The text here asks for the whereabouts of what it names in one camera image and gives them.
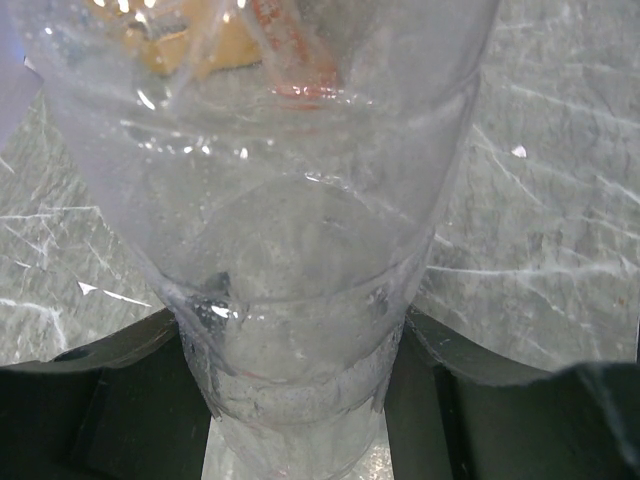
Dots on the orange tea bottle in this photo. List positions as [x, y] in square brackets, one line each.
[298, 62]

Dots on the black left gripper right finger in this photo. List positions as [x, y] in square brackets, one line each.
[456, 410]

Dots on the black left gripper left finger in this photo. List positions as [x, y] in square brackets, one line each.
[123, 407]

